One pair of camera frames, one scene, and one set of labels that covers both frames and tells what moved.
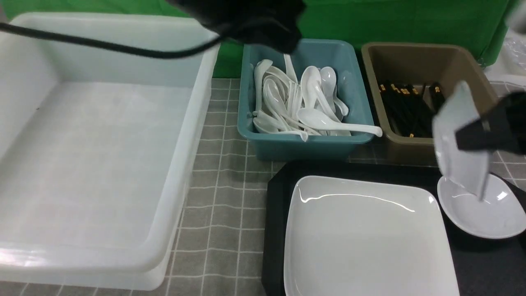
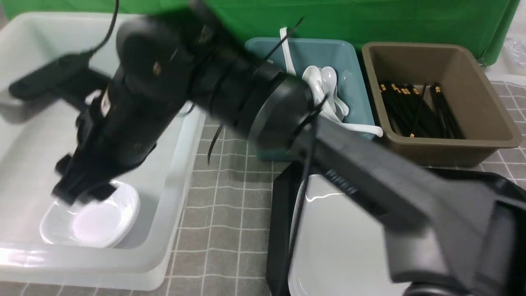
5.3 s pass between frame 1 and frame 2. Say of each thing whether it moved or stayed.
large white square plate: stayed
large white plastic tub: stayed
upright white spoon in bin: stayed
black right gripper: moved
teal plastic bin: stayed
